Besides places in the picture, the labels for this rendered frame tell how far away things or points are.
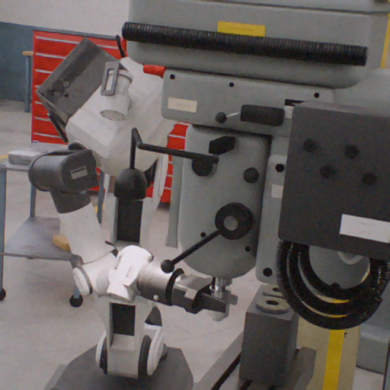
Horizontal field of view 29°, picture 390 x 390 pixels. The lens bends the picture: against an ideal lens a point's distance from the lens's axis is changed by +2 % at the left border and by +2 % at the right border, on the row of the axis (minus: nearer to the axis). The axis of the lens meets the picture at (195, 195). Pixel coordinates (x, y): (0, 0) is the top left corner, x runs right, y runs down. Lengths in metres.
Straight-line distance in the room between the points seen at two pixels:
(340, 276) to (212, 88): 0.42
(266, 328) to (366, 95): 0.83
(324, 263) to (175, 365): 1.49
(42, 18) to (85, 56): 10.42
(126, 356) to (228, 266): 1.08
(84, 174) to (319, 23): 0.80
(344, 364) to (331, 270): 2.13
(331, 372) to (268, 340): 1.57
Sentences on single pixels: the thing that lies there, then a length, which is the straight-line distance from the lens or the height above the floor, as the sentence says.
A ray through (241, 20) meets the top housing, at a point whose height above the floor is 1.83.
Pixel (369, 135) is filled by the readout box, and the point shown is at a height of 1.70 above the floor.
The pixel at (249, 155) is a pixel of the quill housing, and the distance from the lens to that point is 1.45.
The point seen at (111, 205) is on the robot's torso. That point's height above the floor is 1.24.
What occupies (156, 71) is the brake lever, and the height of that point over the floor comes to 1.70.
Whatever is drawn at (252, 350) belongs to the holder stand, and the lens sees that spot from 2.04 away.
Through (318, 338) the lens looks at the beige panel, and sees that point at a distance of 3.52.
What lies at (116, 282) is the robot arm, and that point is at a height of 1.23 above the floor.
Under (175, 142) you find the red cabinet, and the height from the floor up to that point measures 0.65.
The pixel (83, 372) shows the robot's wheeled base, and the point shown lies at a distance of 2.76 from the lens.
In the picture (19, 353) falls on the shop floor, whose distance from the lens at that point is 4.17.
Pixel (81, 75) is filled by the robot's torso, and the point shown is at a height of 1.64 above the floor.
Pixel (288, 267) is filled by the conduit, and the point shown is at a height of 1.43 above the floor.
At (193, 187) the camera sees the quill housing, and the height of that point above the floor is 1.50.
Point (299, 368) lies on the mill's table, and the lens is 2.18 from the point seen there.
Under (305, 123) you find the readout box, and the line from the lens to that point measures 1.13.
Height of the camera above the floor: 1.86
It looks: 14 degrees down
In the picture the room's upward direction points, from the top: 5 degrees clockwise
